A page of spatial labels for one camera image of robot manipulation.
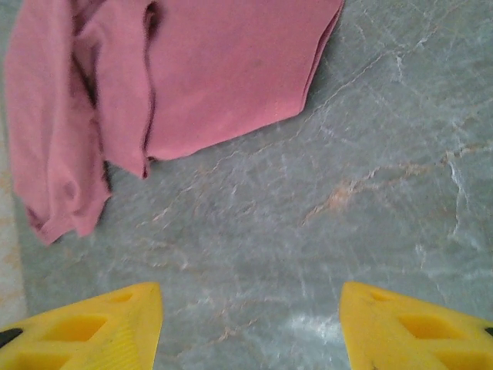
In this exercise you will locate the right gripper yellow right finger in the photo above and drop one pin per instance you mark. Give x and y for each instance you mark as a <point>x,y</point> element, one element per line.
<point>408,331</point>

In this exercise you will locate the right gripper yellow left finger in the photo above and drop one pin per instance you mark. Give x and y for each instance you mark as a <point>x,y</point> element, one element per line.
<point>96,331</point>

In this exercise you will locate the pink t-shirt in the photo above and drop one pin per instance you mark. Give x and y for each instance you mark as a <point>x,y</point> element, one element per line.
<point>212,77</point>

